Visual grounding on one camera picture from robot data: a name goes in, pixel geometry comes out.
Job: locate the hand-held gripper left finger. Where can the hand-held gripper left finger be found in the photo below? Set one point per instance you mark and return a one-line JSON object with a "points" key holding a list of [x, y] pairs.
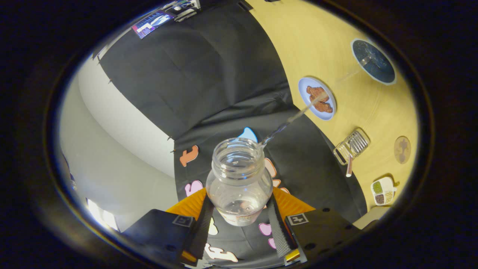
{"points": [[203, 231]]}

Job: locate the light blue plate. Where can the light blue plate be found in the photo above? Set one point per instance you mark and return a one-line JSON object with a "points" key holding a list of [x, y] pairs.
{"points": [[310, 82]]}

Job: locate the wooden table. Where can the wooden table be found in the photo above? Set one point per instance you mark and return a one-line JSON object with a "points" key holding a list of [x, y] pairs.
{"points": [[317, 37]]}

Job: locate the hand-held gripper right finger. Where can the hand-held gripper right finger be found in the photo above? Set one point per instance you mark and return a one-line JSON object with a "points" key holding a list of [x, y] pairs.
{"points": [[280, 235]]}

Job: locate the white shelf with items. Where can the white shelf with items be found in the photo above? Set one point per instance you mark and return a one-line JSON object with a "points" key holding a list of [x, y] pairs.
{"points": [[185, 8]]}

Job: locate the white square container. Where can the white square container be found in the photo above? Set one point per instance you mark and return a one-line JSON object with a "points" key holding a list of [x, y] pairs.
{"points": [[369, 216]]}

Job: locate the white divided dish with beans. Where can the white divided dish with beans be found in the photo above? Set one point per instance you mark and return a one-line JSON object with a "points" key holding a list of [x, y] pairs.
{"points": [[389, 183]]}

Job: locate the clear glass bottle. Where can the clear glass bottle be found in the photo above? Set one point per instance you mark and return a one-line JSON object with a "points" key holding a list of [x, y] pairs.
{"points": [[239, 179]]}

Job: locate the clear ribbed glass jar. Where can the clear ribbed glass jar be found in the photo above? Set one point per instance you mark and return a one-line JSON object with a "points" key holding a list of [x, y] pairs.
{"points": [[354, 144]]}

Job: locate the brown fried food piece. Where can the brown fried food piece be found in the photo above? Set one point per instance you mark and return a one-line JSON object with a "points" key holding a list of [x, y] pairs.
{"points": [[325, 107], [316, 91]]}

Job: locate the round wooden coaster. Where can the round wooden coaster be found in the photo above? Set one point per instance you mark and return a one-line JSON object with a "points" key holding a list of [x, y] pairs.
{"points": [[402, 149]]}

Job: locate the blue speckled white-rimmed cup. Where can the blue speckled white-rimmed cup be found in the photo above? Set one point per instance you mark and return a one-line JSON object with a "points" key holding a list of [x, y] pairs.
{"points": [[377, 67]]}

